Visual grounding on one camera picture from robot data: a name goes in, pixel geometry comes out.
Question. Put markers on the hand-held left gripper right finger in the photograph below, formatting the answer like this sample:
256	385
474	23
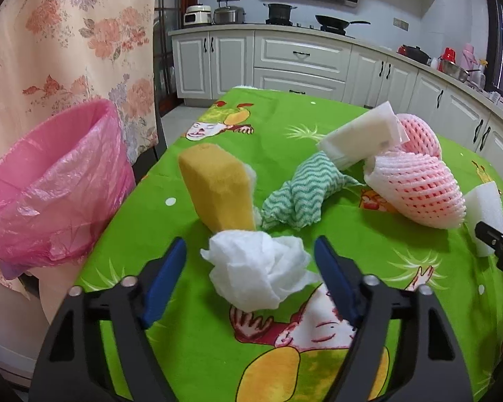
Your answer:
335	276

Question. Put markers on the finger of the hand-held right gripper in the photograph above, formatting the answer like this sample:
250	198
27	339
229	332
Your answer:
488	232

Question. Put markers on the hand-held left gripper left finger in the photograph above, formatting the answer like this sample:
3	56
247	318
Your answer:
165	278

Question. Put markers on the white tissue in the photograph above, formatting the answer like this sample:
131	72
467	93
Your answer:
255	272

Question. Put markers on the pink foam fruit net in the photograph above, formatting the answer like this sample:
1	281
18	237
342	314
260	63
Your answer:
419	188
421	134

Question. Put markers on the pink trash bin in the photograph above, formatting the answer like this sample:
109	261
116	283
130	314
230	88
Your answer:
46	184

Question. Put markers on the white foam block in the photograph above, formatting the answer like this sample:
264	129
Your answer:
484	205
360	134

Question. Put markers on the green printed tablecloth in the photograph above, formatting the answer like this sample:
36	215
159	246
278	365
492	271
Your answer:
360	251

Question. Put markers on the green striped cloth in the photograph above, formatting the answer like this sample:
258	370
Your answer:
302	192

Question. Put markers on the yellow sponge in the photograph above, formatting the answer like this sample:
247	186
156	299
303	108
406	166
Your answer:
218	184

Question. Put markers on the steel bowl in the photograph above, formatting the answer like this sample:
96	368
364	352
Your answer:
455	70

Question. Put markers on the pink thermos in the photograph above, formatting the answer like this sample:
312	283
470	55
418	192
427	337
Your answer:
468	52

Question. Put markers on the red kettle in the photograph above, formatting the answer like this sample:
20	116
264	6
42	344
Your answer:
448	54

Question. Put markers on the black casserole pot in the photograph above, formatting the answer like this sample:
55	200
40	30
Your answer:
415	55

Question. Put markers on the white lower kitchen cabinets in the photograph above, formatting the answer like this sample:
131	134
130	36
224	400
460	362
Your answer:
302	58

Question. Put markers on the gas stove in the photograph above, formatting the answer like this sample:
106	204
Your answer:
302	26

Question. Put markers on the black frying pan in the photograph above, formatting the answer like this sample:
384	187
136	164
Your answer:
331	21

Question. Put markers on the white rice cooker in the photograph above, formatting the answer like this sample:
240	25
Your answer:
197	16

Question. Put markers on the floral curtain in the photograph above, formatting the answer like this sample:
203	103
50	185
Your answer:
67	29

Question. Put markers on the black cooking pot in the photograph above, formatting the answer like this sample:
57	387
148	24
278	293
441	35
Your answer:
280	11

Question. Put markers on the silver pressure cooker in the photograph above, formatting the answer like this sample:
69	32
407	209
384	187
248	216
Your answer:
228	14

